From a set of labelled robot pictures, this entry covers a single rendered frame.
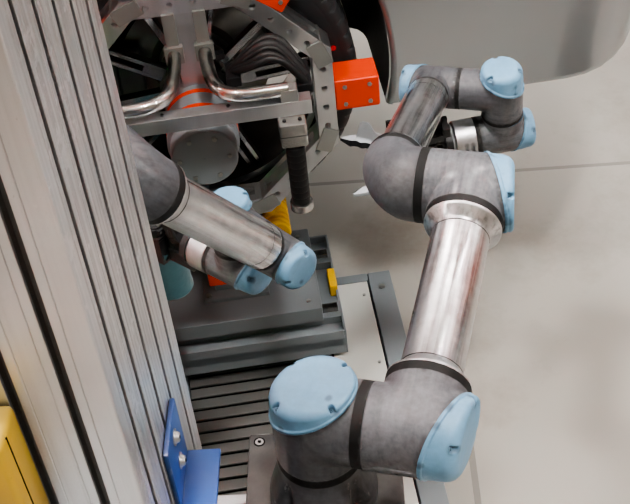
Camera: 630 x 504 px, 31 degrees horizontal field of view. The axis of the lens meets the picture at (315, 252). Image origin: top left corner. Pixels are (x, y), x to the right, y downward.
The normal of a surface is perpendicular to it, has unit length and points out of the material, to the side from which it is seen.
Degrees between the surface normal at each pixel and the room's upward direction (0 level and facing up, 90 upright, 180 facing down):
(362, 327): 0
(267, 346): 90
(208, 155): 90
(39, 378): 90
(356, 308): 0
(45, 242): 90
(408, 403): 7
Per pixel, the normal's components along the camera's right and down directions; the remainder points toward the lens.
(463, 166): -0.18, -0.60
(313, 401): -0.21, -0.76
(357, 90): 0.12, 0.65
